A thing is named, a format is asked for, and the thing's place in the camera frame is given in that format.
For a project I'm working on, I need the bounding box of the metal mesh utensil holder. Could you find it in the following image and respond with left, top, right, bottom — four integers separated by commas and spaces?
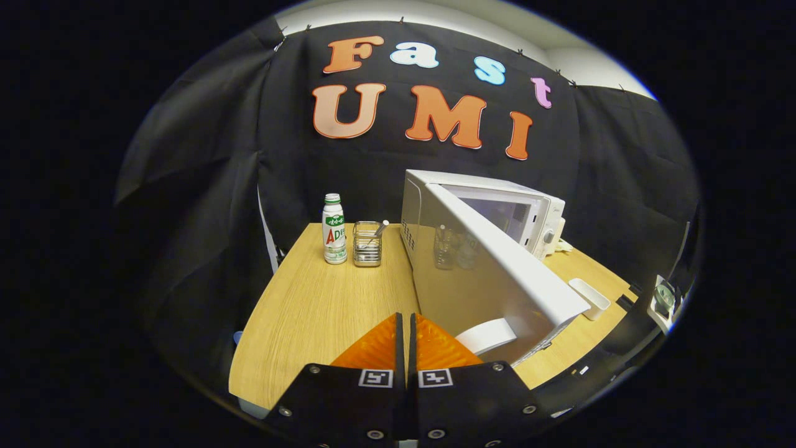
353, 221, 382, 268

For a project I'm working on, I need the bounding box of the white microwave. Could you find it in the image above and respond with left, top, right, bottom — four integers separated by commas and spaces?
400, 169, 591, 368

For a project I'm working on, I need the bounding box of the white drink bottle green label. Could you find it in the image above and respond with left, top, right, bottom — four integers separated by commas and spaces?
322, 193, 348, 265

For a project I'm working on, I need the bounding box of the white foam tray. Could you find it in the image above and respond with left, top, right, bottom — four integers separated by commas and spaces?
568, 278, 611, 321

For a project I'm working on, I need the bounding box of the metal spoon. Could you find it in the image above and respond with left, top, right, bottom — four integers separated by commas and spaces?
364, 220, 391, 250

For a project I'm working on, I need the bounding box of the white box device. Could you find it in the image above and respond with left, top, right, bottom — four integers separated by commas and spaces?
647, 274, 685, 334

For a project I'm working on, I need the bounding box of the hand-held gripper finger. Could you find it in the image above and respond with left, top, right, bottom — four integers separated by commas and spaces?
264, 312, 406, 447
407, 313, 554, 447

